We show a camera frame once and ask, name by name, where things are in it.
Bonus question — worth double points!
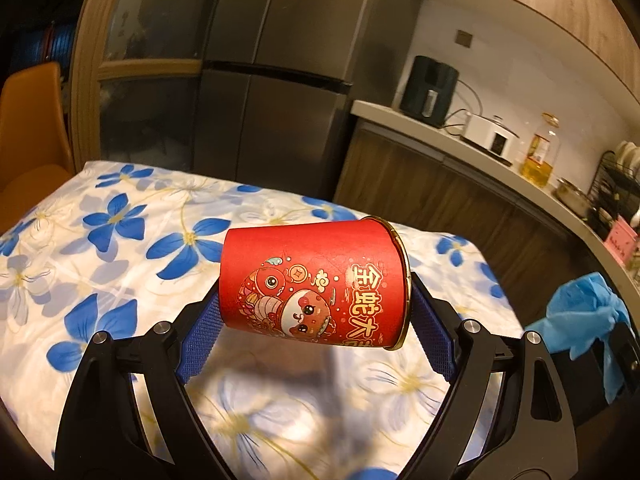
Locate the blue glove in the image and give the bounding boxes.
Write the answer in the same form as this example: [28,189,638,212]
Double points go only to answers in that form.
[525,272,631,404]

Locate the red paper cup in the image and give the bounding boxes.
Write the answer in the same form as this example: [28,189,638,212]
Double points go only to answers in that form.
[218,217,411,350]

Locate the pink utensil holder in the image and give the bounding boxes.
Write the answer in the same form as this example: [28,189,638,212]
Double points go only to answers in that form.
[604,216,638,266]

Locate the black dish rack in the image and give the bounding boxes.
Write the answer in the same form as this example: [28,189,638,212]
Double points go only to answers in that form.
[587,151,639,236]

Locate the cooking oil bottle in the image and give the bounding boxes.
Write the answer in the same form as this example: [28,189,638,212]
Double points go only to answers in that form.
[520,112,561,188]

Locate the white rice cooker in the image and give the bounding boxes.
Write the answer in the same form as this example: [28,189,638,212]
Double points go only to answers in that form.
[462,114,520,166]

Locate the orange chair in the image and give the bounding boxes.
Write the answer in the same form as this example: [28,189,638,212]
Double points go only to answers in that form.
[0,62,75,232]

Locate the wooden lower cabinets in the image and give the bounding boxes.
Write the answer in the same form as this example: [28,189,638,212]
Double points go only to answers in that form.
[334,122,639,323]

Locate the black air fryer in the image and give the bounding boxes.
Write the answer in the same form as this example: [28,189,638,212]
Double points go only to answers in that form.
[399,55,459,128]

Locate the wooden glass door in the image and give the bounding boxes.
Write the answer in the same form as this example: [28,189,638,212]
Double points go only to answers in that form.
[70,0,218,170]

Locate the dark grey refrigerator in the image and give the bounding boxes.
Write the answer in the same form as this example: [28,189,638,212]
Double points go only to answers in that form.
[193,0,422,200]

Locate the wall power socket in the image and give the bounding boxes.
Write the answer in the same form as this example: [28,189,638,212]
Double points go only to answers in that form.
[454,29,474,49]

